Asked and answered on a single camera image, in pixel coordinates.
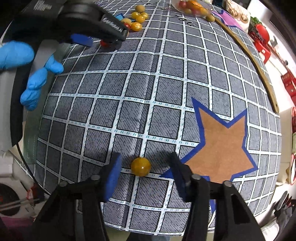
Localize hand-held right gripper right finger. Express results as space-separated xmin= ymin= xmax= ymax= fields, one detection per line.
xmin=169 ymin=151 xmax=263 ymax=241

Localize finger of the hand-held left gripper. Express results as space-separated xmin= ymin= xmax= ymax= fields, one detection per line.
xmin=107 ymin=34 xmax=127 ymax=48
xmin=70 ymin=34 xmax=93 ymax=47

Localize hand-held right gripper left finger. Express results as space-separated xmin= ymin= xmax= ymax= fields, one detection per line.
xmin=34 ymin=152 xmax=123 ymax=241

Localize clear plastic container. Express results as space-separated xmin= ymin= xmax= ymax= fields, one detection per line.
xmin=171 ymin=0 xmax=214 ymax=18

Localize person's left hand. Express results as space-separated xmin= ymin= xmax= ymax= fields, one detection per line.
xmin=0 ymin=41 xmax=64 ymax=111

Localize grey checkered printed blanket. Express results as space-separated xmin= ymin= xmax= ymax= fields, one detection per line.
xmin=22 ymin=0 xmax=282 ymax=234

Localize long wooden stick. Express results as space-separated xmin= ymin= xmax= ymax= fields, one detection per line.
xmin=214 ymin=17 xmax=280 ymax=114

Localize printed pillow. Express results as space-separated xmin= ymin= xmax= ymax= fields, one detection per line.
xmin=225 ymin=0 xmax=251 ymax=26

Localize red plastic stool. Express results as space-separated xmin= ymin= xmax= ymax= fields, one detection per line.
xmin=248 ymin=17 xmax=272 ymax=63

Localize red gift box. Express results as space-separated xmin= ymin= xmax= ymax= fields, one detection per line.
xmin=281 ymin=71 xmax=296 ymax=95

